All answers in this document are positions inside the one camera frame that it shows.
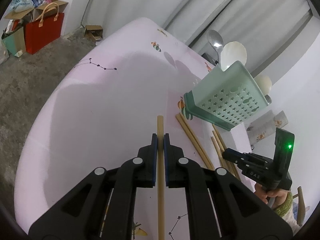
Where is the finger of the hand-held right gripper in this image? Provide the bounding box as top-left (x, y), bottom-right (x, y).
top-left (250, 154), bottom-right (272, 167)
top-left (222, 148), bottom-right (250, 165)

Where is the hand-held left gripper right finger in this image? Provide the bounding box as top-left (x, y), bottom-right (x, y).
top-left (164, 132), bottom-right (293, 240)

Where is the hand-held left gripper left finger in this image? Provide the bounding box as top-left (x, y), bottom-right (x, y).
top-left (29, 134), bottom-right (158, 240)

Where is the bamboo chopstick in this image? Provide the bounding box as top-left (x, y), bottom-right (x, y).
top-left (156, 115), bottom-right (166, 240)
top-left (212, 129), bottom-right (242, 182)
top-left (179, 114), bottom-right (215, 168)
top-left (211, 136), bottom-right (237, 178)
top-left (175, 114), bottom-right (212, 169)

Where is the beige rice spoon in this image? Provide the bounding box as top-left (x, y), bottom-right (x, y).
top-left (255, 74), bottom-right (272, 94)

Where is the green plastic utensil holder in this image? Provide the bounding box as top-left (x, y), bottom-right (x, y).
top-left (184, 60), bottom-right (272, 132)

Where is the translucent white rice paddle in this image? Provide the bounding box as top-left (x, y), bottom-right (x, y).
top-left (220, 41), bottom-right (248, 72)

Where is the large metal serving spoon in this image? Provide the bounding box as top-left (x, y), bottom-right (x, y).
top-left (206, 29), bottom-right (224, 67)

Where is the person's right forearm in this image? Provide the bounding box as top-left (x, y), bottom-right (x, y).
top-left (272, 192), bottom-right (309, 230)

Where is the person's right hand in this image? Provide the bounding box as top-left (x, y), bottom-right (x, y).
top-left (254, 184), bottom-right (288, 208)

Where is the floral printed board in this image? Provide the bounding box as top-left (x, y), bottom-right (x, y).
top-left (247, 110), bottom-right (288, 146)

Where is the wooden chair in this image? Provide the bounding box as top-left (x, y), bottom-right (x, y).
top-left (292, 186), bottom-right (311, 227)

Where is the pink printed tablecloth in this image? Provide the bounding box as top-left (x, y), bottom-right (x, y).
top-left (14, 17), bottom-right (253, 240)

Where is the small cardboard box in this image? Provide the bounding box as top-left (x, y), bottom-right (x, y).
top-left (84, 24), bottom-right (104, 42)

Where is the white curtain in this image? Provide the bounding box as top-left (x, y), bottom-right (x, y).
top-left (81, 0), bottom-right (314, 80)

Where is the red gift bag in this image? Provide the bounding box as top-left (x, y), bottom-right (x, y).
top-left (23, 2), bottom-right (65, 55)

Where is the green gift bag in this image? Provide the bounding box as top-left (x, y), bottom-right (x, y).
top-left (1, 25), bottom-right (27, 58)

